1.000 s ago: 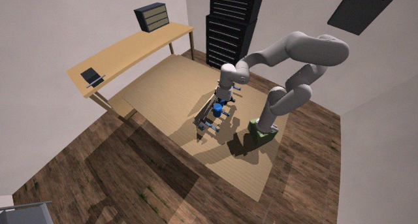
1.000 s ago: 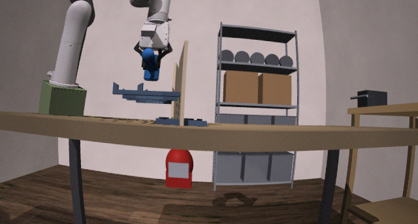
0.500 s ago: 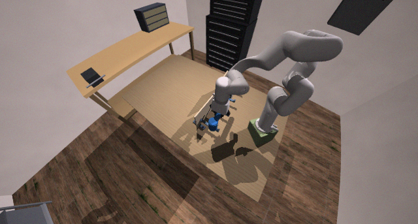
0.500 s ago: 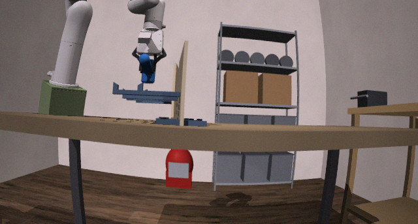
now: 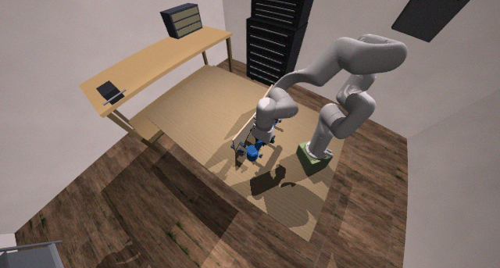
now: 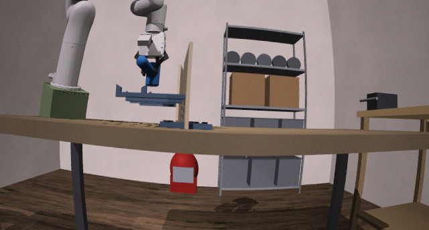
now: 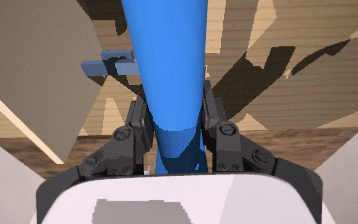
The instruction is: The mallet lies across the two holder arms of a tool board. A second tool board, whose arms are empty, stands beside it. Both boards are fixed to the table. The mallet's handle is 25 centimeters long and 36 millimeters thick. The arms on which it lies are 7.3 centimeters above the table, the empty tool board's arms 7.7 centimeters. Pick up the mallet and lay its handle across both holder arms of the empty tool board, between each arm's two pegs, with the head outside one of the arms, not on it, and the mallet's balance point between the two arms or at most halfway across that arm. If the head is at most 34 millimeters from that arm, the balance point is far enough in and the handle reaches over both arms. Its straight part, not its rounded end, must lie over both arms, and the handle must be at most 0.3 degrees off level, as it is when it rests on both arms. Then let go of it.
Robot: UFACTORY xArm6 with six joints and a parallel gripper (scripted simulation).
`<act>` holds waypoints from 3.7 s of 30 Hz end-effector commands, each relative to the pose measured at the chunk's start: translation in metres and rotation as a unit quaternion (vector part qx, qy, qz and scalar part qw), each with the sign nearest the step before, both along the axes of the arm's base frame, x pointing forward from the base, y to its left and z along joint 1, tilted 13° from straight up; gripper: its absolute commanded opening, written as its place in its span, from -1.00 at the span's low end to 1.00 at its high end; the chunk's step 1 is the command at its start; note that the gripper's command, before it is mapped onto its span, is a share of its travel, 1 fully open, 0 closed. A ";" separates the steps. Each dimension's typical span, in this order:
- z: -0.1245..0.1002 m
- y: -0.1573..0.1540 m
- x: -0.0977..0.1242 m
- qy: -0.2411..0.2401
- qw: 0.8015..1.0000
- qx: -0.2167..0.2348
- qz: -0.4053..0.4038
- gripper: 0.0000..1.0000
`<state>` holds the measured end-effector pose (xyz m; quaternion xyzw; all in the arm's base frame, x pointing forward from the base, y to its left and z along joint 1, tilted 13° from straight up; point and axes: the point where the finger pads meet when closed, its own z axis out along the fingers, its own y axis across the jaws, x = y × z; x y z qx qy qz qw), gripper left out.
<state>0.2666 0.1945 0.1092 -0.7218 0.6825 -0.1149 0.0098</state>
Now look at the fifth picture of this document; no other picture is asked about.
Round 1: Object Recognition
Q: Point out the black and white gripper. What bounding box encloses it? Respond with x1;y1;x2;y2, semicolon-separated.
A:
250;122;274;146

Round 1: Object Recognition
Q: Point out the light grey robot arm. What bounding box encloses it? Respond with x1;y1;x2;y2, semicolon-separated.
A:
253;34;408;159

